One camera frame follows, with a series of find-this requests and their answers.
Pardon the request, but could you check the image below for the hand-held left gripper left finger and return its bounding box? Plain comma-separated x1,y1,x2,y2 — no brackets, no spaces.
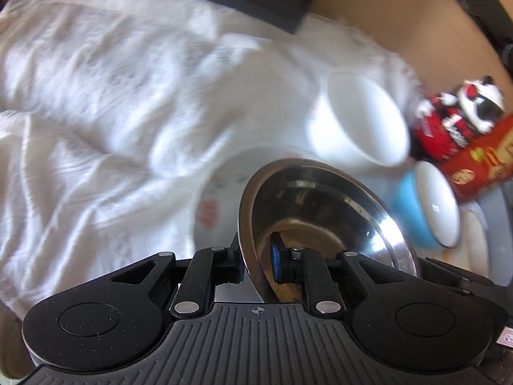
110,244,245,320

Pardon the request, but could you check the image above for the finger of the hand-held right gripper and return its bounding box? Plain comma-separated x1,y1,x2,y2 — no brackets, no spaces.
422,257,495,290

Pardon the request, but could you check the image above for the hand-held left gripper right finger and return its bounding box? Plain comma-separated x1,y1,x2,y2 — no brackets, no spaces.
269,230,417,317

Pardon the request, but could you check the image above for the white plastic bowl red print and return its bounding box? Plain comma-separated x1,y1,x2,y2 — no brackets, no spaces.
192,146,321,249

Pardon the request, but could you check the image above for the stainless steel bowl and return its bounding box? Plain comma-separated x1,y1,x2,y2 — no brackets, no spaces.
237,159,421,303

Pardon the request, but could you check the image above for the grey rounded object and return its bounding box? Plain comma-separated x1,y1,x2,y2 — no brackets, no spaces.
461,186,513,289

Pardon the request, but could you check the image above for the red printed box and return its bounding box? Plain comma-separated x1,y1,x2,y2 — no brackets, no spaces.
441,113,513,204

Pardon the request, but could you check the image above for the white cup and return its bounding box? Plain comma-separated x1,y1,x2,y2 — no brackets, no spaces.
307,72,411,168

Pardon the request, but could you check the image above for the white woven tablecloth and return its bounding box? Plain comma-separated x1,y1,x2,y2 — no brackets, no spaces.
0,0,425,329

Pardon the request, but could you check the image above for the black speaker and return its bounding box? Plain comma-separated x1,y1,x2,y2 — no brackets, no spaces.
427,0,513,63

